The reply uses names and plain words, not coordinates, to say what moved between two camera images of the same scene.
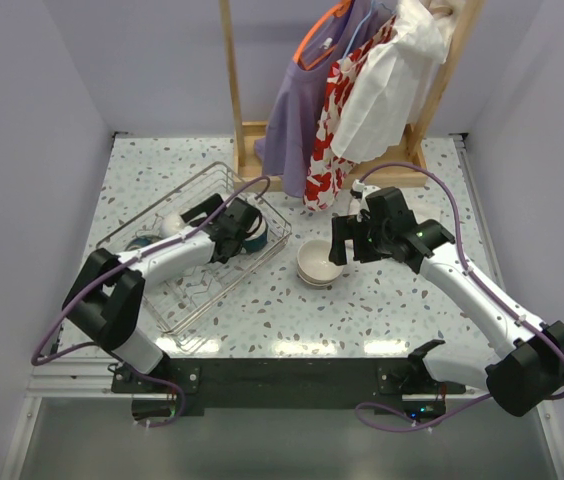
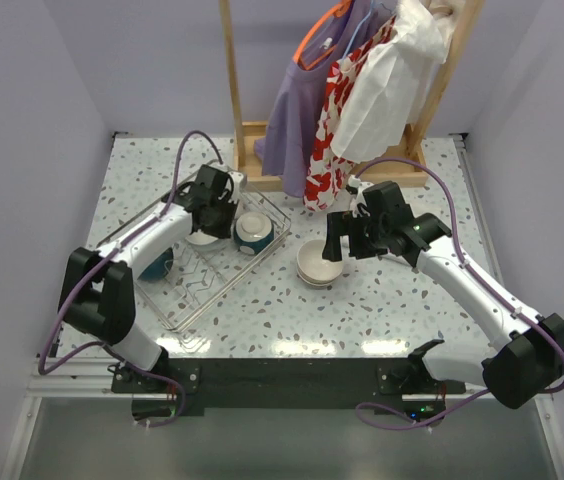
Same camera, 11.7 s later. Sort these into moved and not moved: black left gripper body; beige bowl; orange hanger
Moved: black left gripper body
Not moved: orange hanger; beige bowl
